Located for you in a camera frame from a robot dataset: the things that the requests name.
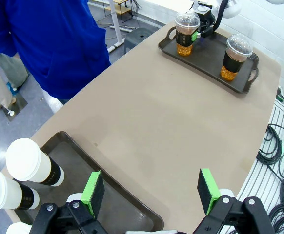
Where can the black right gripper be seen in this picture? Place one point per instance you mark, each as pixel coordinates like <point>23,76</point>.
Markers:
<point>206,23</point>

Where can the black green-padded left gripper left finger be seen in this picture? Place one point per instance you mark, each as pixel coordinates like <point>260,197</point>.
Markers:
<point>93,195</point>

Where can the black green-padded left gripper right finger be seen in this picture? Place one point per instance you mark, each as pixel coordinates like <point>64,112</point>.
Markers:
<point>209,192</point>

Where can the iced tea cup black sleeve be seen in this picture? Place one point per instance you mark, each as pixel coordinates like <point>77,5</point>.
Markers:
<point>232,62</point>
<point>184,40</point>

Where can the white lidded paper coffee cup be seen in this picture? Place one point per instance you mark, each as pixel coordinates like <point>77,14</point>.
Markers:
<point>16,229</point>
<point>25,161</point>
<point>0,190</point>

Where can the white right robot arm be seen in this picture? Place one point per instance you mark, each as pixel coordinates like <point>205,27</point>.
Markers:
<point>233,9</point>

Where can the brown plastic serving tray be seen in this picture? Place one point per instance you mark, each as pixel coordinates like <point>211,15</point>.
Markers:
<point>208,58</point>
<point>122,209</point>

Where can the white slotted mounting base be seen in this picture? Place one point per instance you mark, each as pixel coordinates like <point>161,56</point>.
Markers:
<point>261,175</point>

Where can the dark grey plastic stool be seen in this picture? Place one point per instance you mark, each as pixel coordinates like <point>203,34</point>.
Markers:
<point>139,36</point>

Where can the white power strip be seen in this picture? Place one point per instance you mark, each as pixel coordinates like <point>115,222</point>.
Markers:
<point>125,28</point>

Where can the wooden shelf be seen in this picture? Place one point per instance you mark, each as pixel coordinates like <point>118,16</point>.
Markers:
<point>122,11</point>

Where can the small green connector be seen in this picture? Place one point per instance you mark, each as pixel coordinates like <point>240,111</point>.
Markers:
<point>280,98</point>

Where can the dark metal floor plate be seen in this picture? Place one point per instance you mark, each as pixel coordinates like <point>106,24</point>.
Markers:
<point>20,103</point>

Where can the person in blue hoodie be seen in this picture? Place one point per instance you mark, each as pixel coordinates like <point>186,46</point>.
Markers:
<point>46,44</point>

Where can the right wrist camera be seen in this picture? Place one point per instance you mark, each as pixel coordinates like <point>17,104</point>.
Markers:
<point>201,7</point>

